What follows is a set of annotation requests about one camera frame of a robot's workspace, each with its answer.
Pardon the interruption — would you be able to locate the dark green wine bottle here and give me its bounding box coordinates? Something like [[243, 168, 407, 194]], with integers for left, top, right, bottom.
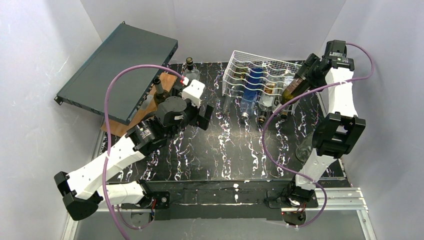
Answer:
[[280, 76, 311, 105]]

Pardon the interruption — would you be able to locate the blue square glass bottle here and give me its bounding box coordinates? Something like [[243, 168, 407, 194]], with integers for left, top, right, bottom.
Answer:
[[240, 67, 263, 120]]

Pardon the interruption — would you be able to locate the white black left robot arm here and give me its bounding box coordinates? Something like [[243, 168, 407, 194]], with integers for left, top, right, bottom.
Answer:
[[54, 96, 214, 221]]

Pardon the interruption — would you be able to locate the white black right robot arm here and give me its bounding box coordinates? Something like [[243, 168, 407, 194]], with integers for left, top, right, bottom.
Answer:
[[287, 40, 366, 203]]

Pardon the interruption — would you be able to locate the clear bottle white label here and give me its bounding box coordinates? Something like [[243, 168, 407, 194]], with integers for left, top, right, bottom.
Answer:
[[277, 75, 294, 120]]

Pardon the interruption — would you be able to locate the dark bottle on wooden board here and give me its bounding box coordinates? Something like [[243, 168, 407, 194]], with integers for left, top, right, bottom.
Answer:
[[153, 77, 170, 106]]

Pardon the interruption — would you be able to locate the clear square bottle black cap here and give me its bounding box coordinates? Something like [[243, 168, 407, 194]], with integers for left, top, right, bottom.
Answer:
[[183, 57, 200, 81]]

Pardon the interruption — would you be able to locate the dark grey rack server box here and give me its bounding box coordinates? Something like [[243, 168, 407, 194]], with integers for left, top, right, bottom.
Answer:
[[54, 22, 178, 125]]

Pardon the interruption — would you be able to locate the brown wooden board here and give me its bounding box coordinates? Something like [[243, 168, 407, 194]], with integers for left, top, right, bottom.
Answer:
[[109, 72, 178, 137]]

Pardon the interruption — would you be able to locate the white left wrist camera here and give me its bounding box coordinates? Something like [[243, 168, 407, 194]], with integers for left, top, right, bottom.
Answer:
[[181, 77, 206, 109]]

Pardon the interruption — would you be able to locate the white wire wine rack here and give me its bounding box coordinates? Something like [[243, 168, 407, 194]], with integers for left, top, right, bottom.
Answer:
[[222, 50, 301, 118]]

